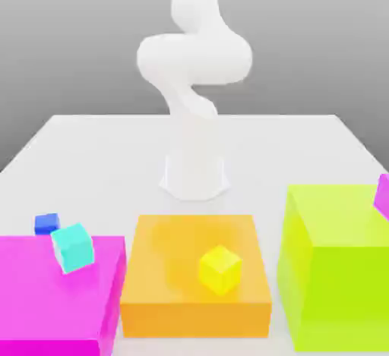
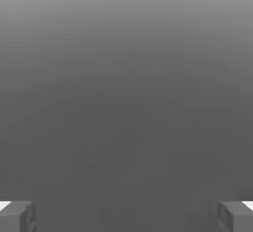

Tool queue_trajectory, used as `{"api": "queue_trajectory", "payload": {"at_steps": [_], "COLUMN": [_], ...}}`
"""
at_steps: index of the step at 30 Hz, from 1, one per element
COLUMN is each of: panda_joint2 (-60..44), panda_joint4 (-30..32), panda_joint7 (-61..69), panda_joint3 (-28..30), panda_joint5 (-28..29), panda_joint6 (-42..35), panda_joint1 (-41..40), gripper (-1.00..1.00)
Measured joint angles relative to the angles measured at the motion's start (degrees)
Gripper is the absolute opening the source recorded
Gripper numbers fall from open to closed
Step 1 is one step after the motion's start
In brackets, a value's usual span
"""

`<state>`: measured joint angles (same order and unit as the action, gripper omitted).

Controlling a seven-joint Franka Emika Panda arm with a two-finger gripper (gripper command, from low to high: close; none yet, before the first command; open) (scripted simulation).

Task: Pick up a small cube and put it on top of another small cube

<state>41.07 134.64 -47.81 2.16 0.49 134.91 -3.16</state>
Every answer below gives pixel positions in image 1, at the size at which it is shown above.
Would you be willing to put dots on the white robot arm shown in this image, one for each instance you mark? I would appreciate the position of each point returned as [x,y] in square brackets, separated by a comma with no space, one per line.
[194,58]

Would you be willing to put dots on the small yellow cube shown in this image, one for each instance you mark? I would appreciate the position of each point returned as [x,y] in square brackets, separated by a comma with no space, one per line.
[220,268]

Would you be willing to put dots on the small cyan cube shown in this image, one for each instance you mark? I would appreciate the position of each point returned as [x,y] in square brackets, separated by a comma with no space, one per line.
[74,248]

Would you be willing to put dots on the small blue cube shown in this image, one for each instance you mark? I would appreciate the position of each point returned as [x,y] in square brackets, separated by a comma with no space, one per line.
[45,223]

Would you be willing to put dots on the small purple cube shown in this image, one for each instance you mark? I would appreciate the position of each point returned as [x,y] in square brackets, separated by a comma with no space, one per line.
[383,195]

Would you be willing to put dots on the large orange box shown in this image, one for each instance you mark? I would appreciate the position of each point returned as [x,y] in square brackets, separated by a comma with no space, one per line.
[170,301]

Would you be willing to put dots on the large lime green box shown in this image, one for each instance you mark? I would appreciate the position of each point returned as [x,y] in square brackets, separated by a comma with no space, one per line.
[340,295]

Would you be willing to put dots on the large magenta box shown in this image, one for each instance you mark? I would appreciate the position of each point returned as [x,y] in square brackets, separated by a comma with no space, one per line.
[45,301]

